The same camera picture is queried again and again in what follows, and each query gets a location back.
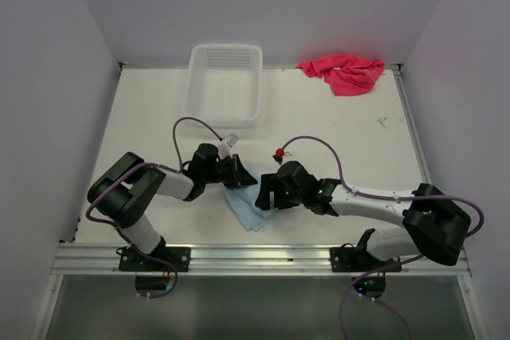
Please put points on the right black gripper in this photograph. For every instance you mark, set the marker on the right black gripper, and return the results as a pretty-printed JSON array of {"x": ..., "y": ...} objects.
[{"x": 270, "y": 182}]

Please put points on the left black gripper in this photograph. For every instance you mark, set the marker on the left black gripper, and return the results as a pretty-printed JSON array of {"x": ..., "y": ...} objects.
[{"x": 239, "y": 176}]

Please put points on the light blue towel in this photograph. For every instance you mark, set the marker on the light blue towel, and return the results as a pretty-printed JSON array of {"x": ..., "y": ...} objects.
[{"x": 242, "y": 202}]

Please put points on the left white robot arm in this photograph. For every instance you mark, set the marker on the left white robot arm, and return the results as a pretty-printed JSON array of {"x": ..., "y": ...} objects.
[{"x": 120, "y": 197}]

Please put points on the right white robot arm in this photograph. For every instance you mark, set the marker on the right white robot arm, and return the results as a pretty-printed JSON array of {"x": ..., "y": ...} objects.
[{"x": 424, "y": 222}]

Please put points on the white plastic basket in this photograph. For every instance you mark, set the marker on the white plastic basket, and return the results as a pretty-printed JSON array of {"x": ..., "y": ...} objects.
[{"x": 224, "y": 85}]

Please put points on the pink towel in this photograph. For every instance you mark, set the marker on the pink towel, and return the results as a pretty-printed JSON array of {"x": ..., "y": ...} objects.
[{"x": 346, "y": 74}]

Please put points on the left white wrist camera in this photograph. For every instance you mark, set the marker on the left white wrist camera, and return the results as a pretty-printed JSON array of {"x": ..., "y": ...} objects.
[{"x": 226, "y": 145}]

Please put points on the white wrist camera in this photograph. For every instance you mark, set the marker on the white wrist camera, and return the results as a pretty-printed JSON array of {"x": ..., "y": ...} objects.
[
  {"x": 226, "y": 145},
  {"x": 281, "y": 156}
]

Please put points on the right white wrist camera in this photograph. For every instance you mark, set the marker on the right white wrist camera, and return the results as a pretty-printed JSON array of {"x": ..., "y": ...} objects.
[{"x": 281, "y": 156}]

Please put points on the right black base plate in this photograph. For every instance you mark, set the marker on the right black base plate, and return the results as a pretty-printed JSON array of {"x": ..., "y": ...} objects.
[{"x": 354, "y": 258}]

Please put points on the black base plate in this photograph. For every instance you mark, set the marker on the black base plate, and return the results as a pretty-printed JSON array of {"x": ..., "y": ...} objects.
[
  {"x": 354, "y": 258},
  {"x": 132, "y": 261}
]

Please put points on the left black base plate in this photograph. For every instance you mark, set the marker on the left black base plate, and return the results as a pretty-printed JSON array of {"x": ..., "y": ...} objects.
[{"x": 132, "y": 261}]

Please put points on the aluminium mounting rail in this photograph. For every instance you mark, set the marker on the aluminium mounting rail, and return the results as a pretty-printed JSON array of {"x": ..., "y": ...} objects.
[{"x": 206, "y": 260}]

